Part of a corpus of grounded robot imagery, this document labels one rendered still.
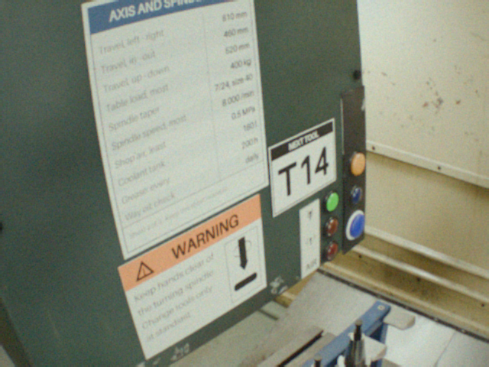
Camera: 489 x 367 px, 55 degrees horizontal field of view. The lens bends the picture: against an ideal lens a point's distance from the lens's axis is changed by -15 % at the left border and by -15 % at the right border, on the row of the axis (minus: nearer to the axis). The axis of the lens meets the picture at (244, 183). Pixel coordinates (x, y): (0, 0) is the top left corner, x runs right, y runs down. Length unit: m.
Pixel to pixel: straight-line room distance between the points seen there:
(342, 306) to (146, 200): 1.38
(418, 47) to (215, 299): 0.97
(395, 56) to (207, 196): 0.98
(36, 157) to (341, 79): 0.33
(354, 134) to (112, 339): 0.34
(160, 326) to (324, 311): 1.32
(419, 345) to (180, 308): 1.21
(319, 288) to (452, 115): 0.80
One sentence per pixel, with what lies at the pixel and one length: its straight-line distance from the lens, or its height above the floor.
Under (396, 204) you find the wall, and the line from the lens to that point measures 1.53.
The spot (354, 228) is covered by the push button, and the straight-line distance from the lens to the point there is 0.63.
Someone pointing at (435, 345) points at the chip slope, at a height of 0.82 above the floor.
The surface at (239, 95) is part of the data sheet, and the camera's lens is 0.45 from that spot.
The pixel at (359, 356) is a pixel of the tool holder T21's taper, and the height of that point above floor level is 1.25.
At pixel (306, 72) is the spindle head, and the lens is 0.51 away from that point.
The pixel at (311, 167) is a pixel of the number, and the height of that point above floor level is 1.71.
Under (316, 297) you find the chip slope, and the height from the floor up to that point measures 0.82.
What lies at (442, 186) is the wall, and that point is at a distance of 1.42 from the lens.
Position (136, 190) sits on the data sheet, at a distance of 0.40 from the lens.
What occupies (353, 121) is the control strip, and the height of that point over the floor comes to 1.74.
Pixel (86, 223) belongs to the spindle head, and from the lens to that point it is 0.39.
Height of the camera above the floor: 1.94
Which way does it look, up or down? 26 degrees down
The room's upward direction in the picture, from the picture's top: 5 degrees counter-clockwise
